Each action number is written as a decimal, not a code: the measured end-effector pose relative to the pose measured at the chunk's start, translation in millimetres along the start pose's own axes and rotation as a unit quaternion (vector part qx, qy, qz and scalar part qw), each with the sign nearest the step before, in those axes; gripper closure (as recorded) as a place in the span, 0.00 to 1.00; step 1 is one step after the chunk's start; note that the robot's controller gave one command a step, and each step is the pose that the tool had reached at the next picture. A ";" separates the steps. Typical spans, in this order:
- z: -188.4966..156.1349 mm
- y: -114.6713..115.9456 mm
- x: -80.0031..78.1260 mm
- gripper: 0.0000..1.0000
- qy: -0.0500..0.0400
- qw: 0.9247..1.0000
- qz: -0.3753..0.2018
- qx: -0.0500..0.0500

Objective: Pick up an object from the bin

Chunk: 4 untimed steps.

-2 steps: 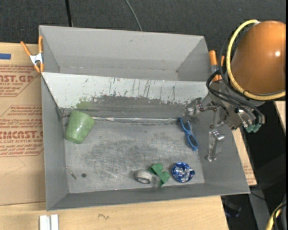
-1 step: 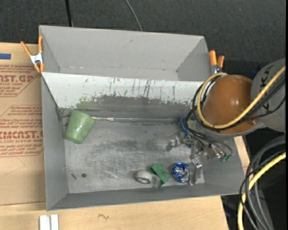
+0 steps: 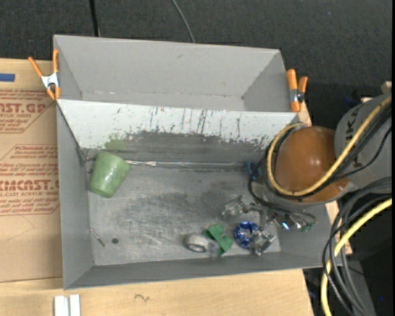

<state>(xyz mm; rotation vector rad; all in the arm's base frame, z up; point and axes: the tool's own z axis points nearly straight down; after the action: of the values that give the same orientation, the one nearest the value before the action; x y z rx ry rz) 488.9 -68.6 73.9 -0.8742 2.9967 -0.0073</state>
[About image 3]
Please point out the brown cardboard board red print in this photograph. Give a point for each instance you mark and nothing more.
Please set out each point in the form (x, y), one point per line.
(26, 209)

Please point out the green cup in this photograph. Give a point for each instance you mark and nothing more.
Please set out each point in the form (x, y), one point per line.
(108, 175)

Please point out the green plastic block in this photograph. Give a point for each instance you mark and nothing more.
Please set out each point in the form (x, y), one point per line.
(221, 237)

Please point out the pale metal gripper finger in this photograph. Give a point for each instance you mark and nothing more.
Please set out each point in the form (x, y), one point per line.
(235, 206)
(264, 240)

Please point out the grey metal bin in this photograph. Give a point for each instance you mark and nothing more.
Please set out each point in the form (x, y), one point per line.
(171, 189)

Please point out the shiny blue ball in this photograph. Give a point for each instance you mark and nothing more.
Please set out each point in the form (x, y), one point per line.
(244, 234)

